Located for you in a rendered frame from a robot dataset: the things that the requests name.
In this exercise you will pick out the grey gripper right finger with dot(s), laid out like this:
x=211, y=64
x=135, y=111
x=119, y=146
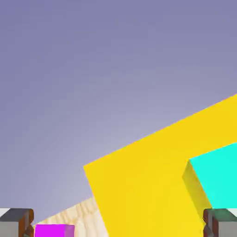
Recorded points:
x=222, y=223

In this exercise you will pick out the large cyan box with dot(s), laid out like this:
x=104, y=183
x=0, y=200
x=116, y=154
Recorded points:
x=216, y=177

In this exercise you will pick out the large yellow box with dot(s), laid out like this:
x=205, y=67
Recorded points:
x=148, y=185

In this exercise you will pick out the small magenta cube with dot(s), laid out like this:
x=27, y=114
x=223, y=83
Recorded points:
x=51, y=231

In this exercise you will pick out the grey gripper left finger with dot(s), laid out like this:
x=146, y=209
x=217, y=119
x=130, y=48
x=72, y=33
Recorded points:
x=13, y=222

